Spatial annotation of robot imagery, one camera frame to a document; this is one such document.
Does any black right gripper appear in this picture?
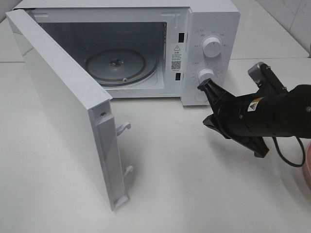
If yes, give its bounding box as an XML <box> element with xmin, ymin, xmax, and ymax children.
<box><xmin>197</xmin><ymin>79</ymin><xmax>289</xmax><ymax>157</ymax></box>

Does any round white door release button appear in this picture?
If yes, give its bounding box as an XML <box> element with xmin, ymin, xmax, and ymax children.
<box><xmin>194</xmin><ymin>91</ymin><xmax>208</xmax><ymax>103</ymax></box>

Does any pink round plate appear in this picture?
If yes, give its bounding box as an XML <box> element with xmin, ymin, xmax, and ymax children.
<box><xmin>303</xmin><ymin>143</ymin><xmax>311</xmax><ymax>189</ymax></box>

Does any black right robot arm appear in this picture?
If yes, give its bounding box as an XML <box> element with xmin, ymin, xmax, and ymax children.
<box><xmin>198</xmin><ymin>79</ymin><xmax>311</xmax><ymax>158</ymax></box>

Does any lower white timer knob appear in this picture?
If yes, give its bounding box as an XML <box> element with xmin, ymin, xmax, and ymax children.
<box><xmin>198</xmin><ymin>68</ymin><xmax>214</xmax><ymax>83</ymax></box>

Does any upper white power knob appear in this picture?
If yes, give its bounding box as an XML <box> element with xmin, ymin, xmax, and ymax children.
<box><xmin>202</xmin><ymin>35</ymin><xmax>222</xmax><ymax>58</ymax></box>

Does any white microwave oven body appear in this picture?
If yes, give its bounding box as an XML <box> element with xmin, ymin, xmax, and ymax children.
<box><xmin>11</xmin><ymin>0</ymin><xmax>240</xmax><ymax>106</ymax></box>

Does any glass microwave turntable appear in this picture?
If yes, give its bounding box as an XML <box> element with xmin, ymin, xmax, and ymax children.
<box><xmin>85</xmin><ymin>49</ymin><xmax>158</xmax><ymax>87</ymax></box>

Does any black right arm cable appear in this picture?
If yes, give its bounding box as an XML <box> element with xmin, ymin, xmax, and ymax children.
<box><xmin>271</xmin><ymin>136</ymin><xmax>306</xmax><ymax>167</ymax></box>

